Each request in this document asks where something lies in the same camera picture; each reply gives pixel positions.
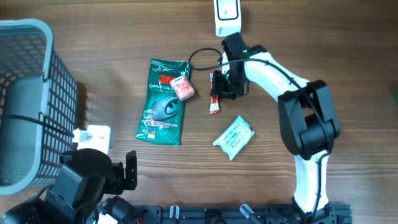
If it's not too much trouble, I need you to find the grey plastic lattice basket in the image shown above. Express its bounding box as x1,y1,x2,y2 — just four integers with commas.
1,19,79,195

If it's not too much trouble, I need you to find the white wet wipes pack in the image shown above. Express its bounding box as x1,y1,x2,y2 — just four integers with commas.
213,116,254,161

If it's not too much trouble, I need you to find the pink tissue packet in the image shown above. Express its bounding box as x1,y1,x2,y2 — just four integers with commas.
170,75,195,101

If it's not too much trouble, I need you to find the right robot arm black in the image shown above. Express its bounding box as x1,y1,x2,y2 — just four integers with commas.
211,32,340,223

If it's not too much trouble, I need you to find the white barcode scanner box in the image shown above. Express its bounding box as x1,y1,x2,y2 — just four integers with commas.
213,0,242,37

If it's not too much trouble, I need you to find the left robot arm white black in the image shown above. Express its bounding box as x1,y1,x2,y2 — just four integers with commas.
1,148,137,223

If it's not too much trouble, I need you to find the red Nescafe stick sachet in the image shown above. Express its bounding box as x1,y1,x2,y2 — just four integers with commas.
210,72,220,114

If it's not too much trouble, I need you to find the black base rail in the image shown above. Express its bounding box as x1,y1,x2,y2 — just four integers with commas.
136,204,353,224

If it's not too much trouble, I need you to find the green 3M gloves packet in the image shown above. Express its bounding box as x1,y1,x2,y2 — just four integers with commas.
136,58,190,146

